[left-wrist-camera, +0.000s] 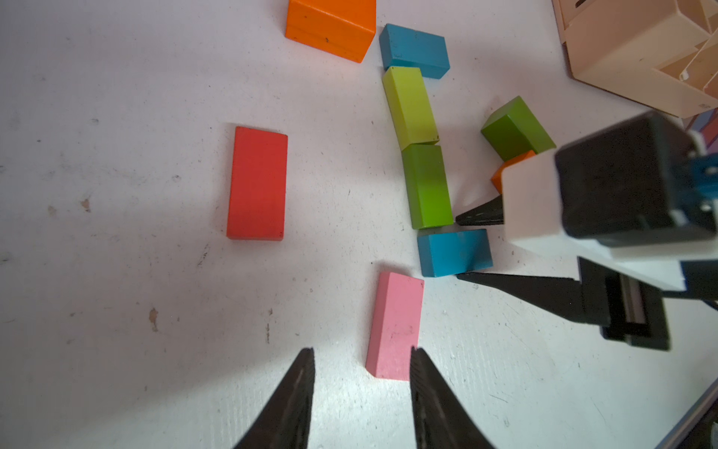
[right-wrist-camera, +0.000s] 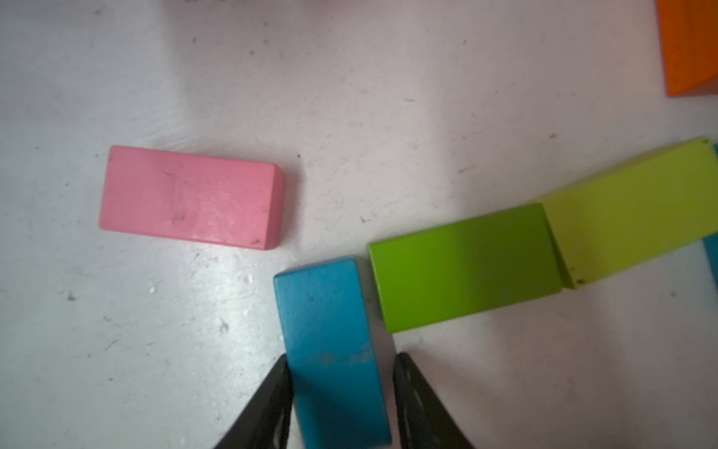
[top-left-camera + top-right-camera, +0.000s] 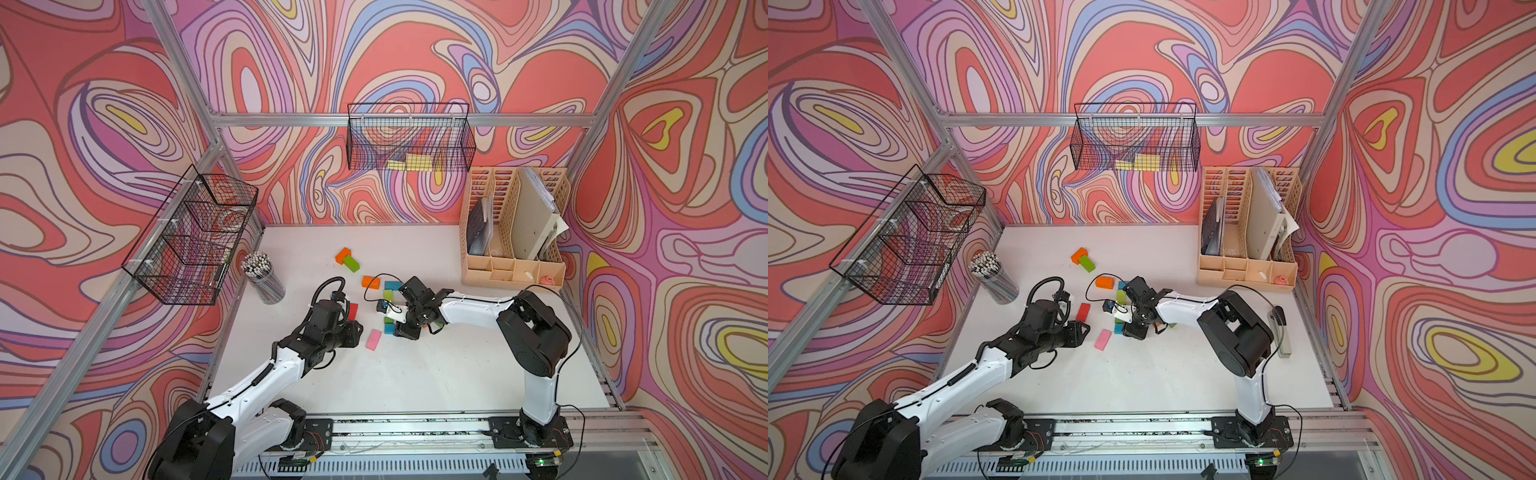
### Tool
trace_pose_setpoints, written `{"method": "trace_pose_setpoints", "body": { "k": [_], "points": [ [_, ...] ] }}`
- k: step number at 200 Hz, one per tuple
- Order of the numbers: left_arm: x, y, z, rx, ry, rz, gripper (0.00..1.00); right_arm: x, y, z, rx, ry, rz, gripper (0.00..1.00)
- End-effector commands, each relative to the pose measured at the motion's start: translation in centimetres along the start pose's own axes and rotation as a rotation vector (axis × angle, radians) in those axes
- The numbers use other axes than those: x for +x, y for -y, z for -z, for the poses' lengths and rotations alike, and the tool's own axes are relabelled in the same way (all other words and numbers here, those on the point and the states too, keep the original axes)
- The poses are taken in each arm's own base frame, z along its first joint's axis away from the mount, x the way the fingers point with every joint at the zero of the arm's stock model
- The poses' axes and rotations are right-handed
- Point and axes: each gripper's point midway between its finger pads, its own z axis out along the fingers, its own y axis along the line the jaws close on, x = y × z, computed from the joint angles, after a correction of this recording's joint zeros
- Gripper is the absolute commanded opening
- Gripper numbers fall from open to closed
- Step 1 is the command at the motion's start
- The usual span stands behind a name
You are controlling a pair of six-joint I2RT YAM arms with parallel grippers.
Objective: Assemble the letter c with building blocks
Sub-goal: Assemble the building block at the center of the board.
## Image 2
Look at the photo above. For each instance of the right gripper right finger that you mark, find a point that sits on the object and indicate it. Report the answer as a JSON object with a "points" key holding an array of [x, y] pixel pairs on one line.
{"points": [[423, 421]]}

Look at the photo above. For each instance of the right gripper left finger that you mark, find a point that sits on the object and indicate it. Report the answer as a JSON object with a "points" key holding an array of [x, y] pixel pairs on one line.
{"points": [[265, 420]]}

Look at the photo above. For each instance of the teal block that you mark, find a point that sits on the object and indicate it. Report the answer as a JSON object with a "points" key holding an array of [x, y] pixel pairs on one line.
{"points": [[339, 399], [711, 248]]}

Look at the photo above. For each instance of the pink block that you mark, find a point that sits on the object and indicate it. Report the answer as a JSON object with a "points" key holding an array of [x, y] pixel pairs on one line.
{"points": [[193, 197]]}

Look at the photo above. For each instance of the light green block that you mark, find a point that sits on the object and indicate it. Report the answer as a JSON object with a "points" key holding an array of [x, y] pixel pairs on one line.
{"points": [[624, 216]]}

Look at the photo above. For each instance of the orange block middle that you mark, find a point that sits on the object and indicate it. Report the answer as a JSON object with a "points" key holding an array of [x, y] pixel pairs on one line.
{"points": [[688, 36]]}

